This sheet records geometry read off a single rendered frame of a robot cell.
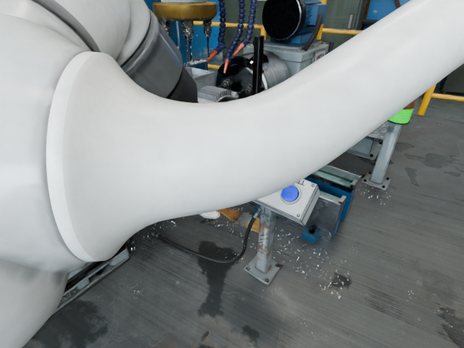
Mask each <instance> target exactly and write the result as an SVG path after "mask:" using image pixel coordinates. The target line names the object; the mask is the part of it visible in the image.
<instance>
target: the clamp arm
mask: <svg viewBox="0 0 464 348"><path fill-rule="evenodd" d="M253 46H254V47H253V81H252V92H251V96H252V95H256V94H258V93H261V89H262V66H263V54H264V35H256V36H254V41H253Z"/></svg>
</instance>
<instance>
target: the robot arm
mask: <svg viewBox="0 0 464 348"><path fill-rule="evenodd" d="M462 64H464V0H411V1H409V2H407V3H406V4H404V5H403V6H401V7H400V8H398V9H396V10H395V11H393V12H392V13H390V14H389V15H387V16H386V17H384V18H382V19H381V20H380V21H377V22H376V23H375V24H373V25H372V26H370V27H368V28H367V29H365V30H363V31H362V32H361V33H359V34H357V35H356V36H355V37H353V38H351V39H350V40H348V41H346V42H345V43H344V44H342V45H341V46H338V47H337V48H336V49H334V50H332V51H331V52H329V53H328V54H326V55H325V56H324V57H321V58H320V59H319V60H317V61H315V62H314V63H312V64H311V65H309V66H307V67H306V68H304V69H303V70H301V71H300V72H298V73H296V74H295V75H294V76H292V77H290V78H288V79H286V80H285V81H283V82H282V83H280V84H278V85H276V86H274V87H272V88H270V89H268V90H265V91H263V92H261V93H258V94H256V95H252V96H250V97H246V98H243V99H237V100H233V101H226V102H216V103H205V104H203V103H199V102H198V100H197V85H196V83H195V81H194V79H193V78H192V76H190V74H189V73H188V71H187V70H186V69H185V67H183V60H182V54H181V52H180V50H179V49H178V47H177V46H176V45H175V43H174V42H173V40H172V39H171V38H170V37H169V35H168V34H167V33H166V31H165V30H164V29H163V27H162V26H161V24H160V23H159V21H158V19H157V17H156V16H155V15H154V13H153V12H152V11H151V10H150V9H149V8H148V6H147V5H146V3H145V2H144V0H0V348H22V347H23V346H24V345H25V344H26V343H27V342H28V341H29V340H30V339H31V338H32V337H33V336H34V335H35V334H36V333H37V332H38V331H39V329H40V328H41V327H42V326H43V325H44V323H45V322H46V321H47V320H48V319H49V317H51V315H52V314H53V313H54V312H55V310H56V309H57V307H58V306H59V303H60V302H61V299H62V296H63V294H64V290H65V288H66V284H67V281H68V277H69V275H70V272H72V271H75V270H78V269H80V268H81V267H83V266H84V265H85V263H87V262H98V261H104V260H108V259H110V258H112V257H113V256H114V255H115V254H116V253H117V252H118V251H119V249H120V248H121V247H122V246H123V245H124V243H125V242H126V241H127V240H128V239H129V238H130V237H132V236H133V235H134V234H135V233H136V232H138V231H140V230H142V229H143V228H144V227H146V226H149V225H151V224H154V223H156V222H160V221H164V220H169V219H173V218H180V217H185V216H189V215H197V214H201V213H208V212H211V211H217V210H220V209H226V208H229V207H232V206H238V205H241V204H245V203H247V202H251V201H254V200H257V199H260V198H262V197H266V196H268V195H270V194H273V193H275V192H278V191H280V190H282V189H285V188H286V187H288V186H291V185H292V184H295V183H296V182H299V181H300V180H302V179H304V178H306V177H307V176H309V175H311V174H312V173H314V172H316V171H317V170H319V169H320V168H322V167H323V166H325V165H327V164H328V163H330V162H331V161H333V160H334V159H336V158H337V157H338V156H340V155H342V154H343V153H344V152H345V151H347V150H348V149H349V148H351V147H352V146H353V145H355V144H356V143H358V142H359V141H360V140H361V139H363V138H364V137H366V136H367V135H368V134H370V133H371V132H372V131H374V130H375V129H377V128H378V127H379V126H380V125H382V124H383V123H385V122H386V121H387V120H388V119H390V118H391V117H393V116H394V115H395V114H396V113H398V112H399V111H400V110H402V109H403V108H404V107H406V106H407V105H408V104H410V103H411V102H413V101H414V100H415V99H416V98H418V97H419V96H421V95H422V94H423V93H424V92H426V91H427V90H429V89H430V88H431V87H432V86H434V85H435V84H437V83H438V82H439V81H440V80H442V79H443V78H445V77H446V76H448V75H449V74H450V73H451V72H453V71H454V70H456V69H457V68H458V67H459V66H461V65H462Z"/></svg>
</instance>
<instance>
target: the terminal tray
mask: <svg viewBox="0 0 464 348"><path fill-rule="evenodd" d="M185 69H186V70H187V71H188V73H189V74H190V76H192V78H193V79H194V81H195V83H196V85H197V91H198V92H199V90H200V89H201V88H203V87H205V86H215V72H212V71H208V70H202V69H198V68H192V67H186V68H185Z"/></svg>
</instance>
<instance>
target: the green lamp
mask: <svg viewBox="0 0 464 348"><path fill-rule="evenodd" d="M412 111H413V109H411V110H403V109H402V110H400V111H399V112H398V113H396V114H395V115H394V116H393V117H391V118H390V119H389V121H392V122H396V123H400V124H405V123H408V122H409V120H410V117H411V116H412Z"/></svg>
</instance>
